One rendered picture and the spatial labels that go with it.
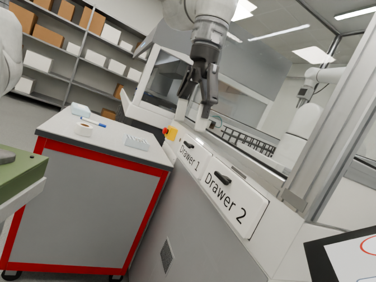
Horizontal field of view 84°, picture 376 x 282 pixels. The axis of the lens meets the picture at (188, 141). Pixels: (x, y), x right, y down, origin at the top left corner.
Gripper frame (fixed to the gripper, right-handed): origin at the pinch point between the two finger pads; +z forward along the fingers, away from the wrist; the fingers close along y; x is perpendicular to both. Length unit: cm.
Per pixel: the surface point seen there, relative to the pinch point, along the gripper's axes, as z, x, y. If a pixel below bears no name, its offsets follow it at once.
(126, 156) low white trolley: 24.4, -7.1, -37.8
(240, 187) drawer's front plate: 13.7, 13.7, 12.2
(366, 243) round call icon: 3.5, -0.9, 44.4
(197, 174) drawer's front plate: 20.4, 14.9, -11.7
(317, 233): 14.7, 19.6, 30.8
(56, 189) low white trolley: 43, -32, -42
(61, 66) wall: -13, -73, -441
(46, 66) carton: -6, -90, -394
